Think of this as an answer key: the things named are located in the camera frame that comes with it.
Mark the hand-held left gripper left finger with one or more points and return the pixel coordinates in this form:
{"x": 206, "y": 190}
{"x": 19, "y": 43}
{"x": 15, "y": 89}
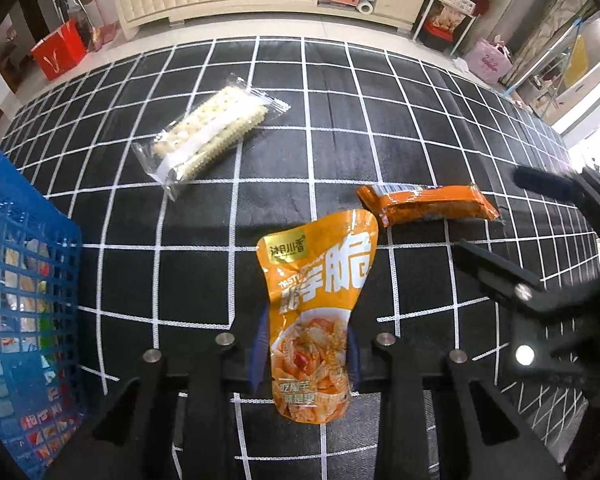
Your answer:
{"x": 258, "y": 360}

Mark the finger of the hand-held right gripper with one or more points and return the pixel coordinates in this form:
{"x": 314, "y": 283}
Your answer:
{"x": 495, "y": 266}
{"x": 545, "y": 182}

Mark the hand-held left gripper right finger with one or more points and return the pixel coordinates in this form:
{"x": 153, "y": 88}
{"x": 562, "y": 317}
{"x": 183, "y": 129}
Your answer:
{"x": 354, "y": 362}

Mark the long orange snack packet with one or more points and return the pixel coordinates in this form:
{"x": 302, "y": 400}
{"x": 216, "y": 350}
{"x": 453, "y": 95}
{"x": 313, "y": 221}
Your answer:
{"x": 425, "y": 205}

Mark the orange stand-up snack pouch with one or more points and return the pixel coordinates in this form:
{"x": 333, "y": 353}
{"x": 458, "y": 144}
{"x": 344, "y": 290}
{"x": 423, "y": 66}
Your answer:
{"x": 320, "y": 270}

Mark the red snack packet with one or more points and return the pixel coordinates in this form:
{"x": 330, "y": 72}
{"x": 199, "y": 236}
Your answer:
{"x": 45, "y": 422}

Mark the clear cracker packet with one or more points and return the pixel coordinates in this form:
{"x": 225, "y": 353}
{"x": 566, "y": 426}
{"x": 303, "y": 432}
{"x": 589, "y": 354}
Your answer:
{"x": 205, "y": 125}

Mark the blue plastic mesh basket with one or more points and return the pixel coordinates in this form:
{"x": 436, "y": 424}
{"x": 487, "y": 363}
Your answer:
{"x": 10, "y": 185}

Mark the yellow hanging towel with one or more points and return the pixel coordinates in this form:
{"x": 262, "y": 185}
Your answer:
{"x": 577, "y": 55}

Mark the pink paper bag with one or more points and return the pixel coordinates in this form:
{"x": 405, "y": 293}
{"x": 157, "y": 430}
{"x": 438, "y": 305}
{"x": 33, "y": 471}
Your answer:
{"x": 490, "y": 60}

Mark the orange snack bag on rack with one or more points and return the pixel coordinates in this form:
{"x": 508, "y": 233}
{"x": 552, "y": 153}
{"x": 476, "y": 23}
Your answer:
{"x": 447, "y": 20}

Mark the black white checked tablecloth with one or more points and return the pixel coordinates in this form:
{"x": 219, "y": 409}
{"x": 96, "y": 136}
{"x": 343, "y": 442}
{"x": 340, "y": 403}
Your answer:
{"x": 330, "y": 110}

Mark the white tape roll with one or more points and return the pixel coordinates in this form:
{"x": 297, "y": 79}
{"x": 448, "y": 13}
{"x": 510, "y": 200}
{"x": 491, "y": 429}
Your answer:
{"x": 366, "y": 7}

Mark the small red bag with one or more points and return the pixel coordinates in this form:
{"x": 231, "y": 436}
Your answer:
{"x": 105, "y": 35}

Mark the red paper bag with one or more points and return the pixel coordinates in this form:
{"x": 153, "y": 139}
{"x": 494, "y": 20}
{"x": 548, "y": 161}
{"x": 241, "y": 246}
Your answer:
{"x": 60, "y": 52}

